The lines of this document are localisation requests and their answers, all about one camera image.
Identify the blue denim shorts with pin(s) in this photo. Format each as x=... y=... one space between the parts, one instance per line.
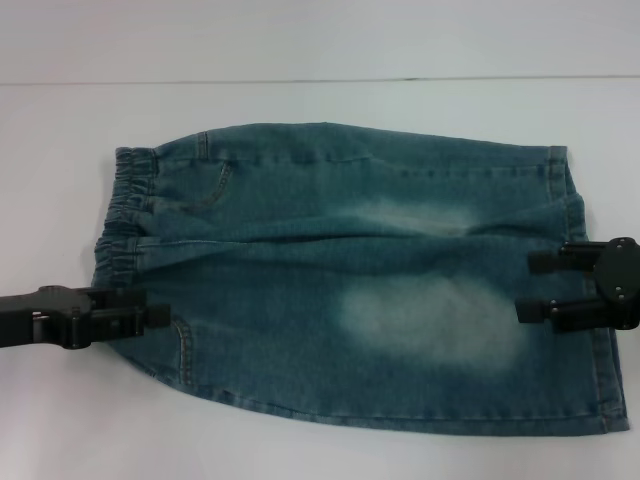
x=350 y=225

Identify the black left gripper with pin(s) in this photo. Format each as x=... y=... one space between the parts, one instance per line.
x=45 y=315

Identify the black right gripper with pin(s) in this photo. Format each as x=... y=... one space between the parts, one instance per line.
x=620 y=280

